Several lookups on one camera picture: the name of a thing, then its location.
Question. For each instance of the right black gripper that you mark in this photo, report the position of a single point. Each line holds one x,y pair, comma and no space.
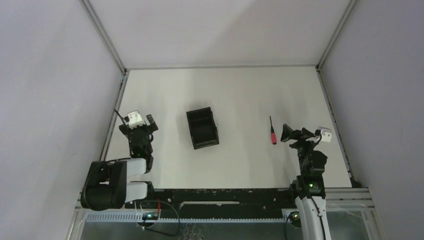
305,141

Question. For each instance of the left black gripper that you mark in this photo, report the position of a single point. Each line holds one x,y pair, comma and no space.
139,129

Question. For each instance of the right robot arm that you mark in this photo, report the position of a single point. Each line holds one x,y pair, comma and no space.
308,188

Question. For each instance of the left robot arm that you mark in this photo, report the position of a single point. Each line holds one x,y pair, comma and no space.
108,185

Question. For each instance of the black plastic bin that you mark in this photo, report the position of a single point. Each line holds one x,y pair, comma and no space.
202,128

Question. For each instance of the small electronics board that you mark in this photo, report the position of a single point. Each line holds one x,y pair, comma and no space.
150,216

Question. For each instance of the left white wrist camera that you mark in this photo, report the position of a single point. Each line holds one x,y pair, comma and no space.
135,119

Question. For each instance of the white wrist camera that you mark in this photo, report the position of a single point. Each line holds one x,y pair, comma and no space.
324,134
135,119

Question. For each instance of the red handled screwdriver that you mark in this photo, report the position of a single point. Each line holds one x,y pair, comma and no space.
273,137

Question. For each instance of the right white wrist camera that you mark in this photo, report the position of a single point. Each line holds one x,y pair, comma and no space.
324,134

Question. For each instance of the black mounting rail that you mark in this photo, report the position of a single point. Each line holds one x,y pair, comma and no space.
223,204

